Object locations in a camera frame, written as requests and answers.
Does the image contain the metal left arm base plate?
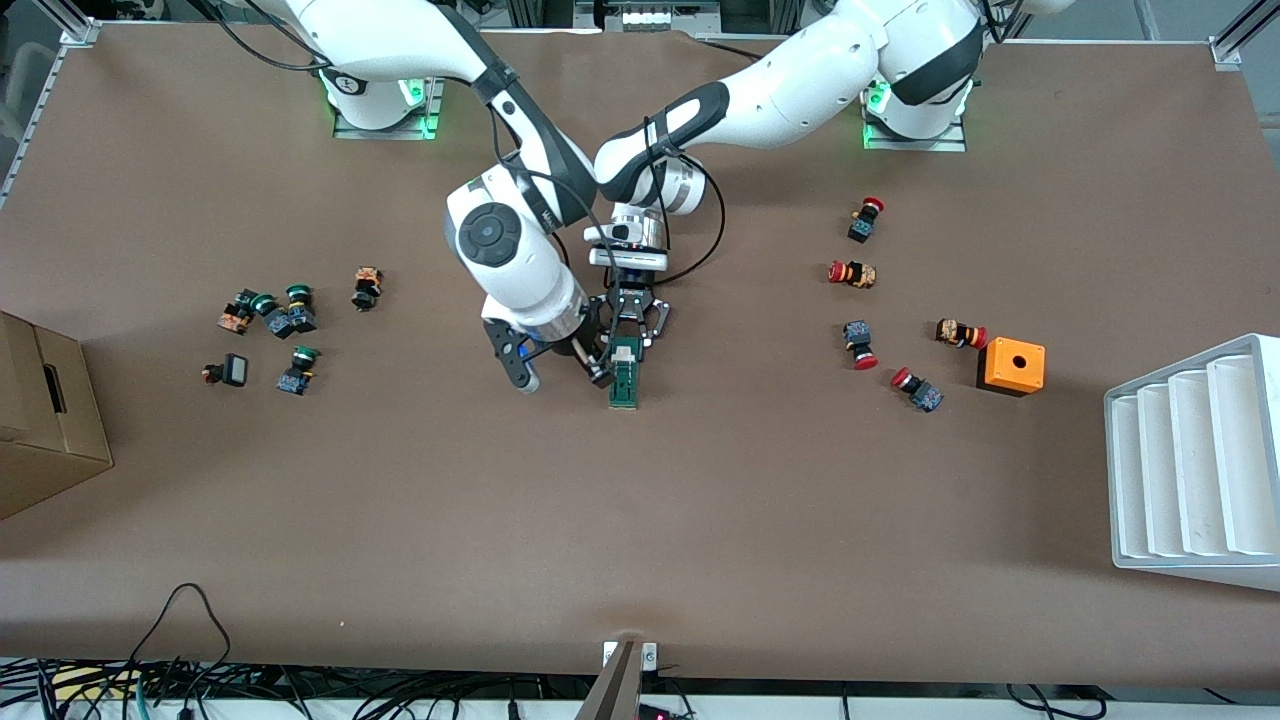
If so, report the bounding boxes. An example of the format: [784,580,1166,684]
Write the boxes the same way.
[861,82,969,154]

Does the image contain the brown cardboard box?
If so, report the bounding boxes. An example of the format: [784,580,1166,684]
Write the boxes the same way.
[0,311,115,521]

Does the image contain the green load switch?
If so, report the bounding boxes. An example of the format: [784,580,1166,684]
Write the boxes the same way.
[609,338,642,411]

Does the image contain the black looping cable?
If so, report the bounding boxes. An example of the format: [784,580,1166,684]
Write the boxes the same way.
[118,582,234,669]

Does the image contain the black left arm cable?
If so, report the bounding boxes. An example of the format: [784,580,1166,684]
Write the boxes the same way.
[642,115,728,288]

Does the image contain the red push button blue block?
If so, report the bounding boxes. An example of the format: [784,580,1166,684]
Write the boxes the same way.
[889,366,945,415]
[842,319,880,372]
[847,196,886,245]

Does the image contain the white power strip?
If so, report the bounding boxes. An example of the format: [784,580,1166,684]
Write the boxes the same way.
[596,0,723,34]

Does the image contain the aluminium frame profile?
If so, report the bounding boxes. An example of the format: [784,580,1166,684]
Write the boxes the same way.
[1208,0,1280,73]
[55,0,106,49]

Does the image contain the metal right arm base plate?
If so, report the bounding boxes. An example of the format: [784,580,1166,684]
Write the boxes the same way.
[332,72,446,142]

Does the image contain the orange box with hole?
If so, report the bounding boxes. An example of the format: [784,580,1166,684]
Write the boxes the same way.
[976,337,1048,399]

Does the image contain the white stepped tray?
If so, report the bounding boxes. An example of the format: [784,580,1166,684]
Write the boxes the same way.
[1103,333,1280,593]

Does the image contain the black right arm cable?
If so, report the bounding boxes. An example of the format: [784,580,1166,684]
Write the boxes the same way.
[188,0,609,353]

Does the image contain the brown camera mount post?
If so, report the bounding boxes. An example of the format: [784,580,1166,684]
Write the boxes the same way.
[574,640,661,720]

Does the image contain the yellow tag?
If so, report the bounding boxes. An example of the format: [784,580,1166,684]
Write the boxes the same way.
[48,666,138,703]

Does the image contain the tangled black cable bundle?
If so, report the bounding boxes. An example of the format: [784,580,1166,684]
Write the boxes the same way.
[0,655,601,720]

